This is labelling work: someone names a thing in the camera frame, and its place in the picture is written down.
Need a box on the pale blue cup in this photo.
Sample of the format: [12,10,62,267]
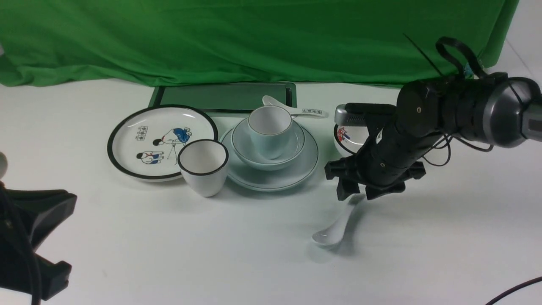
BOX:
[248,105,293,159]

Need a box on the small illustrated black-rimmed bowl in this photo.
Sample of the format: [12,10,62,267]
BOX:
[333,124,368,158]

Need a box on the green backdrop cloth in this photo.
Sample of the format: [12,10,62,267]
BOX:
[0,0,518,87]

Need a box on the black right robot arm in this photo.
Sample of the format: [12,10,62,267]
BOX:
[324,73,541,201]

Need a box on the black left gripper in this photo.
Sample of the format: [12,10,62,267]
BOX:
[0,185,77,301]

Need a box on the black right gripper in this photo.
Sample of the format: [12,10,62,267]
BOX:
[324,123,442,201]

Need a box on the dark green rectangular tray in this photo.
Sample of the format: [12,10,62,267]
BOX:
[148,82,297,116]

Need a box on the white cup with black rim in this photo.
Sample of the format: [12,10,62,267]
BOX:
[177,139,229,197]

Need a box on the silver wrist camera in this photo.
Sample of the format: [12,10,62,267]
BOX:
[334,103,396,127]

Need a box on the plain white ceramic spoon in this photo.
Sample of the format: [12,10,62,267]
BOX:
[312,194,366,249]

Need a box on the white spoon with printed handle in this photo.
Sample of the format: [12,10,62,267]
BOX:
[263,95,329,118]

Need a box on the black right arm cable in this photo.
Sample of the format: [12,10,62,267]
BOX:
[402,33,542,305]

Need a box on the pale blue bowl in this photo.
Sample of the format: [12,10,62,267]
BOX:
[225,118,305,171]

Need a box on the blue binder clip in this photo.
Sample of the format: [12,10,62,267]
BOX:
[463,63,475,78]

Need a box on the illustrated plate with black rim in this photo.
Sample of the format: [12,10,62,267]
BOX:
[107,105,218,182]

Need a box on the pale blue plate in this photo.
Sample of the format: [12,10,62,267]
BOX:
[219,124,319,192]

